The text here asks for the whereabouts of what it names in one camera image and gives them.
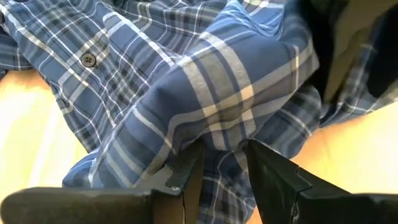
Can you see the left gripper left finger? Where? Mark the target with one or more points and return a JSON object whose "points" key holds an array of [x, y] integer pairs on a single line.
{"points": [[93, 207]]}

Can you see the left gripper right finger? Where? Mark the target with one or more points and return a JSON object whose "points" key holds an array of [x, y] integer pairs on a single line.
{"points": [[311, 205]]}

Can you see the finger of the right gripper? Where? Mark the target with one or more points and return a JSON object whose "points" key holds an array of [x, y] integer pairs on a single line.
{"points": [[385, 53], [323, 46]]}

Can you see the blue plaid shirt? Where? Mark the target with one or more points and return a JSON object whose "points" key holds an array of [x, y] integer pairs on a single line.
{"points": [[186, 77]]}

